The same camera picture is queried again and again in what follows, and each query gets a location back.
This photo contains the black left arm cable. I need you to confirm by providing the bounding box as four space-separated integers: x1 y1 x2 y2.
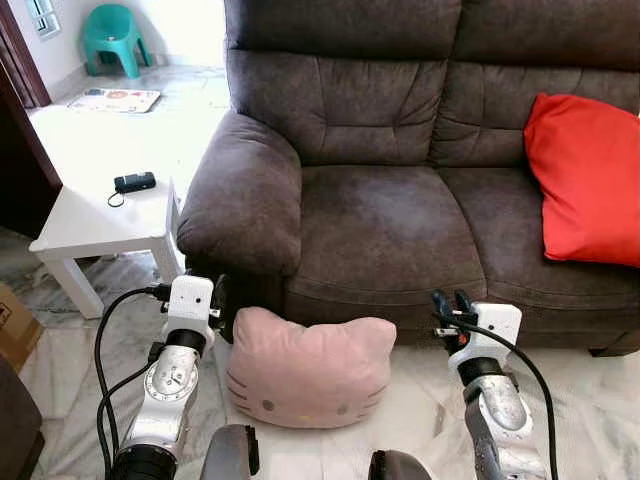
93 283 173 476

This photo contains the silver left robot leg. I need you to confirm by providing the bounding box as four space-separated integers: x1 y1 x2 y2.
200 424 261 480

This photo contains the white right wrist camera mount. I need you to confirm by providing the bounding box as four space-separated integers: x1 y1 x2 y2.
447 302 524 373

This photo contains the dark wooden door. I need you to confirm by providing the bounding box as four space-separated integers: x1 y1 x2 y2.
0 60 63 239

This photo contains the small black corded device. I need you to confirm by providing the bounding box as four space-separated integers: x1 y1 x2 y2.
108 172 158 208

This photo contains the brown door frame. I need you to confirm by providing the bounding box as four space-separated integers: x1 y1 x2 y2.
0 0 53 109

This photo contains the silver robot leg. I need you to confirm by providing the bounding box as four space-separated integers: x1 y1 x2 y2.
368 450 433 480
200 424 261 480

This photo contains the cardboard box with black symbols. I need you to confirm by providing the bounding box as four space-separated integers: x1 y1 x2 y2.
0 282 44 374

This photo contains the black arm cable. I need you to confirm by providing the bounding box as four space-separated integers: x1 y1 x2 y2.
93 283 173 476
433 315 559 480

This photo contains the teal plastic chair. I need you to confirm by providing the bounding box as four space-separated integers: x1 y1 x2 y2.
81 3 153 81

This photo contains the brown two-seat fabric sofa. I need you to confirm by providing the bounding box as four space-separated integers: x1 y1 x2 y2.
177 0 640 358

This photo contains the white side table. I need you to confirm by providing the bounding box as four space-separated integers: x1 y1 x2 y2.
28 178 186 319

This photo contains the printed floor mat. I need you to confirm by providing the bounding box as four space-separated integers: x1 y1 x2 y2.
66 87 162 115

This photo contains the silver right robot leg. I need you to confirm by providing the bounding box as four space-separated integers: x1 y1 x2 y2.
368 450 433 480

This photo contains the red pillow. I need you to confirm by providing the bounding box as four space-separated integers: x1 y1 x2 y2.
523 93 640 268

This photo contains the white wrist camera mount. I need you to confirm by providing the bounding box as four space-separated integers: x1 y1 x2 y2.
165 275 216 341
447 302 524 373

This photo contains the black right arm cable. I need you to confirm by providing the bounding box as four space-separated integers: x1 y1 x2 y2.
433 315 559 480

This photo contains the small louvre window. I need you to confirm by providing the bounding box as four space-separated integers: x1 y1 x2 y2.
28 0 61 39

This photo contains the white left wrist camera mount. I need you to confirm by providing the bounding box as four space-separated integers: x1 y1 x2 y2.
165 275 216 341

